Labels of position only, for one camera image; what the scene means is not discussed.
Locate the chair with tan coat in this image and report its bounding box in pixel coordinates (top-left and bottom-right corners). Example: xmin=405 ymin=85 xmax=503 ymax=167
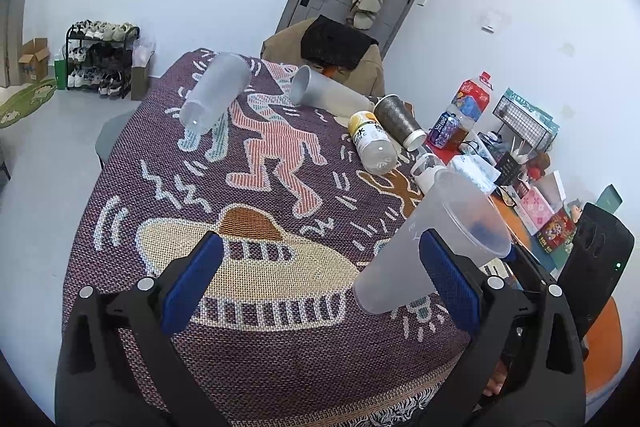
xmin=260 ymin=18 xmax=386 ymax=98

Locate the black shoe rack with shoes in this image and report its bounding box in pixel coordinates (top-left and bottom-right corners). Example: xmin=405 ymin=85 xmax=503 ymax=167
xmin=65 ymin=20 xmax=141 ymax=98

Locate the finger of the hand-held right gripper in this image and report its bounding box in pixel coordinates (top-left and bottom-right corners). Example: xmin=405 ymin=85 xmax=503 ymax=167
xmin=500 ymin=244 xmax=557 ymax=294

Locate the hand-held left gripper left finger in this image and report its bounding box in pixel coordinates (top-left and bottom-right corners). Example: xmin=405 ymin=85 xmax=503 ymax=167
xmin=55 ymin=231 xmax=226 ymax=427

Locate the white box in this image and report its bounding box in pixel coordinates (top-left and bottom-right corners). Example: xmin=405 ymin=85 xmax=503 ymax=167
xmin=530 ymin=171 xmax=568 ymax=212

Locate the grey stool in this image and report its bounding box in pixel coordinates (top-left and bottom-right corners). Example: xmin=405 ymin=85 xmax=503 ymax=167
xmin=96 ymin=108 xmax=141 ymax=170

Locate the small clear plastic cup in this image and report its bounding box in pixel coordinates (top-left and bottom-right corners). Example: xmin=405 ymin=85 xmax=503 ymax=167
xmin=411 ymin=153 xmax=447 ymax=194

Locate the grey plastic cup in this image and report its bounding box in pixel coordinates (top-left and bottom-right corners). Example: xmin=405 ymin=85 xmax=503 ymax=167
xmin=290 ymin=65 xmax=376 ymax=116

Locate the red and blue drink bottle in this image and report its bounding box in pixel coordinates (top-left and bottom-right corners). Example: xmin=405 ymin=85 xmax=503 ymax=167
xmin=444 ymin=72 xmax=493 ymax=148

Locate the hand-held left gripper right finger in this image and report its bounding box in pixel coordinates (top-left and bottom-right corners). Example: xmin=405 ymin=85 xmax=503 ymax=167
xmin=419 ymin=227 xmax=587 ymax=427

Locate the dark glitter tumbler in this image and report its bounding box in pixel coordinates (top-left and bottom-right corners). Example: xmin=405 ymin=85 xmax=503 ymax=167
xmin=373 ymin=94 xmax=427 ymax=152

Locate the pink patterned box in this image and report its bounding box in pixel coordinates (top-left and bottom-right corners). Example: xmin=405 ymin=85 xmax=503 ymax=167
xmin=517 ymin=187 xmax=556 ymax=235

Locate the clear frosted plastic cup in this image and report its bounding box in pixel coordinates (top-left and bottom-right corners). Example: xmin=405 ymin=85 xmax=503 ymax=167
xmin=352 ymin=169 xmax=513 ymax=315

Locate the black wire basket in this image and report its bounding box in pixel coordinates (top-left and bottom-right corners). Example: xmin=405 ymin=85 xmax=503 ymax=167
xmin=492 ymin=93 xmax=560 ymax=152

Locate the cardboard box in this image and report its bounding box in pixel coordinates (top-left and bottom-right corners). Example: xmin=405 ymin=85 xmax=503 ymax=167
xmin=18 ymin=38 xmax=52 ymax=85

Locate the red patterned box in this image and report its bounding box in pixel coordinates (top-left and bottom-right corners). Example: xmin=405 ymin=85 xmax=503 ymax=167
xmin=536 ymin=209 xmax=577 ymax=255

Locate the green floor rug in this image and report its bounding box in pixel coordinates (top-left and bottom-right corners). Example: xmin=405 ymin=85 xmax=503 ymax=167
xmin=0 ymin=78 xmax=58 ymax=130

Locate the tissue pack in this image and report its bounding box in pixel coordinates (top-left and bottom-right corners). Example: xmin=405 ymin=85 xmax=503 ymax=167
xmin=447 ymin=154 xmax=502 ymax=195

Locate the tall frosted plastic cup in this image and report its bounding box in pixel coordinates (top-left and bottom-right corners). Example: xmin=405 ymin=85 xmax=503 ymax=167
xmin=179 ymin=52 xmax=252 ymax=135

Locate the black utensil holder box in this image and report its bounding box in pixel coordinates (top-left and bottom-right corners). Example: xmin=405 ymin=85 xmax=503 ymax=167
xmin=495 ymin=138 xmax=532 ymax=188

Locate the person's right hand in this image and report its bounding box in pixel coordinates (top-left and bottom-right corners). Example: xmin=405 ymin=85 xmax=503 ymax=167
xmin=481 ymin=357 xmax=512 ymax=400

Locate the printed blanket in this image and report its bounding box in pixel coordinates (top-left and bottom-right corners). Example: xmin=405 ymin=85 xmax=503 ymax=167
xmin=61 ymin=48 xmax=506 ymax=427

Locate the blue drink can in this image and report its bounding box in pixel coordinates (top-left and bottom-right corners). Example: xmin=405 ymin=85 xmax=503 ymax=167
xmin=427 ymin=112 xmax=461 ymax=148

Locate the yellow label plastic bottle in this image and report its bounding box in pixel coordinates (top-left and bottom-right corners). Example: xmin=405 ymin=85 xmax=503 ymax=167
xmin=347 ymin=111 xmax=399 ymax=175

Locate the black knitted cloth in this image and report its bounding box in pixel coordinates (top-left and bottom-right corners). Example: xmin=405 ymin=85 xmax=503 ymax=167
xmin=300 ymin=16 xmax=380 ymax=70

